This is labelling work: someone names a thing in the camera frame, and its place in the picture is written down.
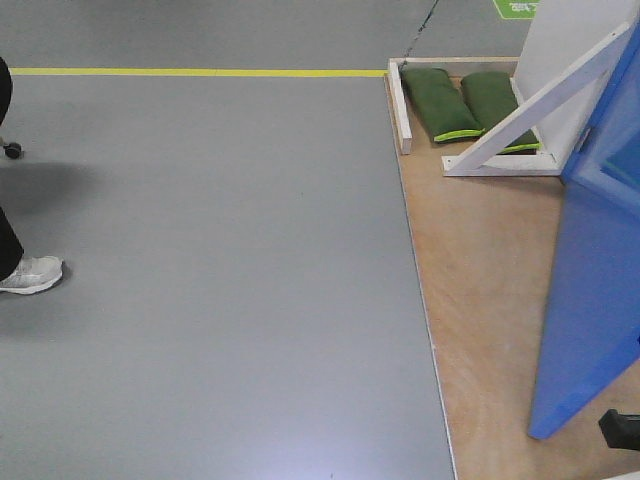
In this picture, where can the green sandbag near door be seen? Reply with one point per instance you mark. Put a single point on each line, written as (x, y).
(439, 105)

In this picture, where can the white wooden door brace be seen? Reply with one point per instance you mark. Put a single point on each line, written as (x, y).
(484, 157)

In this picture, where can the green sandbag behind door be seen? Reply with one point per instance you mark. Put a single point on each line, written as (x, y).
(489, 97)

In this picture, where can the blue door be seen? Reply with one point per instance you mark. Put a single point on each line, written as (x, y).
(590, 331)

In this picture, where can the brown wooden platform right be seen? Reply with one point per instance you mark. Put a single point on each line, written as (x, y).
(484, 248)

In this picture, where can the green floor sign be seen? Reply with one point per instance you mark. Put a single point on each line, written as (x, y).
(516, 9)

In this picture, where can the person in black trousers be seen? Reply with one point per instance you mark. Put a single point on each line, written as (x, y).
(12, 250)

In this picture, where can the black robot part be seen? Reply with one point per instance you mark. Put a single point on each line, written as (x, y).
(620, 431)

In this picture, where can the white wooden rail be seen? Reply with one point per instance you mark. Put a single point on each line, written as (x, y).
(399, 108)

